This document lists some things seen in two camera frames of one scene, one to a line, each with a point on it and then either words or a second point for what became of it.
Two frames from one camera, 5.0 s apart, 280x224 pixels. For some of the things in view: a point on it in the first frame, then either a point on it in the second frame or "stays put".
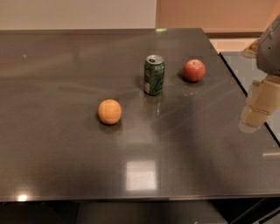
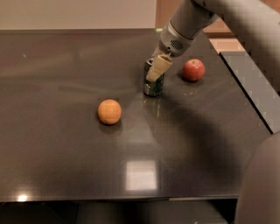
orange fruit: (109, 111) stays put
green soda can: (154, 74) stays put
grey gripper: (269, 53) -> (174, 44)
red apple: (193, 70) stays put
